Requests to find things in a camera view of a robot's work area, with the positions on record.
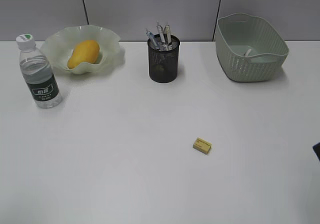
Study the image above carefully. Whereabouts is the white pen grey grip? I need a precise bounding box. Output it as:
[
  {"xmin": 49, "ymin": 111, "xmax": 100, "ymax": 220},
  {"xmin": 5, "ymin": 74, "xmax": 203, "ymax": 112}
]
[{"xmin": 156, "ymin": 21, "xmax": 168, "ymax": 51}]

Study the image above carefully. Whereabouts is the pale green woven basket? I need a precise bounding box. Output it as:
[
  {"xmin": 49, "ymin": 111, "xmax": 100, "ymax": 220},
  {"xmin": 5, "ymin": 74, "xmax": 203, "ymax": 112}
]
[{"xmin": 215, "ymin": 13, "xmax": 289, "ymax": 83}]

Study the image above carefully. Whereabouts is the black mesh pen holder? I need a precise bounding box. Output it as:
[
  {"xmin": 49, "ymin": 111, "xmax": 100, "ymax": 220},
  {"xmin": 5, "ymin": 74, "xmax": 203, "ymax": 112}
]
[{"xmin": 147, "ymin": 35, "xmax": 180, "ymax": 83}]

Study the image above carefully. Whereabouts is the clear water bottle green label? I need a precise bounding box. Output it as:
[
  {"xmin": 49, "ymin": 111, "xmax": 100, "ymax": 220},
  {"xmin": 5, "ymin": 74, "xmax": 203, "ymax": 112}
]
[{"xmin": 16, "ymin": 34, "xmax": 62, "ymax": 109}]

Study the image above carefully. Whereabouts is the pale green wavy plate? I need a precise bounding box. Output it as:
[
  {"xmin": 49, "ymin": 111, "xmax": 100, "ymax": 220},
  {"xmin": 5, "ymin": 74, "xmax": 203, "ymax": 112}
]
[{"xmin": 40, "ymin": 25, "xmax": 121, "ymax": 75}]

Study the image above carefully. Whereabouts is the waste paper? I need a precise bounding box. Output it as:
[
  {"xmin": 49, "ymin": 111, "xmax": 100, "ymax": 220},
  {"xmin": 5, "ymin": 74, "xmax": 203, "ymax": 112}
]
[{"xmin": 243, "ymin": 48, "xmax": 252, "ymax": 57}]

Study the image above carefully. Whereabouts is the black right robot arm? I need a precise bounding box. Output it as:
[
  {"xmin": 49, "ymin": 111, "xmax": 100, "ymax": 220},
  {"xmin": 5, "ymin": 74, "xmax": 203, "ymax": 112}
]
[{"xmin": 312, "ymin": 143, "xmax": 320, "ymax": 161}]

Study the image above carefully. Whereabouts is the blue clip pen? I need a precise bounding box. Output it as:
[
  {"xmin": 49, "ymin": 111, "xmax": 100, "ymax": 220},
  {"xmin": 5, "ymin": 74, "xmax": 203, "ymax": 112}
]
[{"xmin": 145, "ymin": 28, "xmax": 161, "ymax": 51}]

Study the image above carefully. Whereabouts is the yellow eraser front centre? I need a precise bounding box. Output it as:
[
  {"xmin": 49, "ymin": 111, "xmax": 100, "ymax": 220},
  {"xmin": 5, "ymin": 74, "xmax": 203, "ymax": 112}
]
[{"xmin": 192, "ymin": 137, "xmax": 212, "ymax": 155}]

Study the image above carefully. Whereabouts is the white pen beige grip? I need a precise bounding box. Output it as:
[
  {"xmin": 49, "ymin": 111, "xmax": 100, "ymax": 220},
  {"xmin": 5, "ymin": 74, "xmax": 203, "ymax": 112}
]
[{"xmin": 164, "ymin": 24, "xmax": 173, "ymax": 51}]

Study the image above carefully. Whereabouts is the yellow mango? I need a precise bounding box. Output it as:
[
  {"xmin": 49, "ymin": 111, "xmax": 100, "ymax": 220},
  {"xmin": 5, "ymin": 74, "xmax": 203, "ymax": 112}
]
[{"xmin": 67, "ymin": 40, "xmax": 100, "ymax": 69}]

